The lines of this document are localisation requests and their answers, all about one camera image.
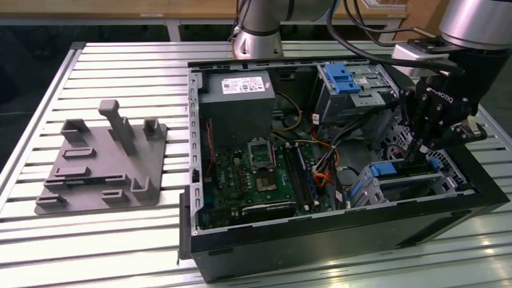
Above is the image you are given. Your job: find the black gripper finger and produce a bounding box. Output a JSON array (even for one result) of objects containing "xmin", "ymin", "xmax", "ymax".
[
  {"xmin": 399, "ymin": 89, "xmax": 444, "ymax": 168},
  {"xmin": 423, "ymin": 116, "xmax": 489, "ymax": 151}
]

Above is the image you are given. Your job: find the black data wire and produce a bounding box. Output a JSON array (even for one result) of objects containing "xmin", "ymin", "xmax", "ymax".
[{"xmin": 336, "ymin": 143, "xmax": 405, "ymax": 181}]

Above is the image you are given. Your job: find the red orange yellow power wire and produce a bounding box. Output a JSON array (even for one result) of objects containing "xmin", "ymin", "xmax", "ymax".
[{"xmin": 313, "ymin": 149, "xmax": 403, "ymax": 188}]

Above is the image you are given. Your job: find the silver metal disk bay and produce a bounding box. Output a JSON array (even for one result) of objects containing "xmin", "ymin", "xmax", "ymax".
[{"xmin": 351, "ymin": 140, "xmax": 477, "ymax": 211}]

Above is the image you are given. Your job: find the white-clipped black RAM slot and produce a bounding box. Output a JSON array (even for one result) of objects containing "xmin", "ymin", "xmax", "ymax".
[
  {"xmin": 293, "ymin": 142, "xmax": 321, "ymax": 206},
  {"xmin": 284, "ymin": 142, "xmax": 309, "ymax": 210}
]

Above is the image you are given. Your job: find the silver drive cage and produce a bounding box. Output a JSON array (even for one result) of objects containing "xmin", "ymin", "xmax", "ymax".
[{"xmin": 315, "ymin": 61, "xmax": 405, "ymax": 125}]

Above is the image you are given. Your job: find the blue drive cage latch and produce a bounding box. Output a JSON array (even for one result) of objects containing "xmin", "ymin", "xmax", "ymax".
[{"xmin": 324, "ymin": 62, "xmax": 361, "ymax": 94}]

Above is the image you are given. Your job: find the metal socket cover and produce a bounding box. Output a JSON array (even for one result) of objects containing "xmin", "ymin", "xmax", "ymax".
[{"xmin": 247, "ymin": 137, "xmax": 277, "ymax": 172}]

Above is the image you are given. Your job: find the black CPU socket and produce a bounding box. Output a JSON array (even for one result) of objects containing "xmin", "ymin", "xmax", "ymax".
[{"xmin": 255, "ymin": 175, "xmax": 280, "ymax": 193}]

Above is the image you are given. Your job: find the grey power supply unit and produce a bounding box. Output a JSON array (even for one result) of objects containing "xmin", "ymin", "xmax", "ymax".
[{"xmin": 197, "ymin": 69, "xmax": 277, "ymax": 155}]

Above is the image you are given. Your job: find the black graphics card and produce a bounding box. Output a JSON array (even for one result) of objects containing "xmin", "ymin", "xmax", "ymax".
[{"xmin": 239, "ymin": 200, "xmax": 299, "ymax": 224}]

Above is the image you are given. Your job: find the black PC case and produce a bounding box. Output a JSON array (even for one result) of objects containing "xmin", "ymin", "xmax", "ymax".
[{"xmin": 177, "ymin": 53, "xmax": 511, "ymax": 283}]

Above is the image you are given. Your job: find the green motherboard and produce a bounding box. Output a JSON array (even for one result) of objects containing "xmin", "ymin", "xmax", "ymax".
[{"xmin": 199, "ymin": 131, "xmax": 335, "ymax": 224}]

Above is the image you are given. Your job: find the grey parts rack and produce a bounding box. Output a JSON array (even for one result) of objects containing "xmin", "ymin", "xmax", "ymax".
[{"xmin": 33, "ymin": 98, "xmax": 169, "ymax": 215}]

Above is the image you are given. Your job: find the wooden workbench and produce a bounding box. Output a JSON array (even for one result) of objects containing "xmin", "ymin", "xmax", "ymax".
[{"xmin": 0, "ymin": 0, "xmax": 409, "ymax": 41}]

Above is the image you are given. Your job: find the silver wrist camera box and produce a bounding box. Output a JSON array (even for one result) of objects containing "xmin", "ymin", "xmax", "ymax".
[{"xmin": 391, "ymin": 43, "xmax": 453, "ymax": 77}]

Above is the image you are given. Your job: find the black cable bundle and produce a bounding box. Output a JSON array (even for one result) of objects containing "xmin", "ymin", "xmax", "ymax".
[{"xmin": 311, "ymin": 103, "xmax": 401, "ymax": 181}]

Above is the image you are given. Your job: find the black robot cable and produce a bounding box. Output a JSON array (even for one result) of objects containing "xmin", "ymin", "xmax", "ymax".
[{"xmin": 324, "ymin": 0, "xmax": 465, "ymax": 76}]

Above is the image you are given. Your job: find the thin red wire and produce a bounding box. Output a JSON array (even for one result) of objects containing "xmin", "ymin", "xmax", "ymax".
[{"xmin": 204, "ymin": 119, "xmax": 213, "ymax": 176}]

